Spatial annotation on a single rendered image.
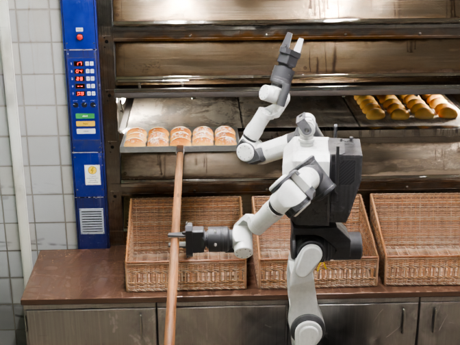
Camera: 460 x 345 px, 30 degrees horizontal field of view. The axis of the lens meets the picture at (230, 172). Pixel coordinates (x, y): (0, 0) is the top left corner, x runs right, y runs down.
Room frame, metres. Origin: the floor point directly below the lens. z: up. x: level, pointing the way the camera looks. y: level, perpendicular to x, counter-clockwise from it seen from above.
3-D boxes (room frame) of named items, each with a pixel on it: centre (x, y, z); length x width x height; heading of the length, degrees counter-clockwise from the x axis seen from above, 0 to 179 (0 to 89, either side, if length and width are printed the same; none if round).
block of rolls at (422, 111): (4.47, -0.92, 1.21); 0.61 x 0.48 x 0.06; 2
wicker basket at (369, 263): (3.74, -0.39, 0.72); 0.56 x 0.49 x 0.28; 93
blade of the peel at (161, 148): (3.88, 0.23, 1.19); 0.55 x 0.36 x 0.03; 92
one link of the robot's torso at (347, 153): (3.12, -0.35, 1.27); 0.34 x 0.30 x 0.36; 175
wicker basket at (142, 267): (3.72, 0.21, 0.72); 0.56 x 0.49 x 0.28; 92
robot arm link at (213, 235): (2.72, 0.09, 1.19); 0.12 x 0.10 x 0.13; 91
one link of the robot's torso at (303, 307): (3.12, -0.31, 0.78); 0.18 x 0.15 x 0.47; 2
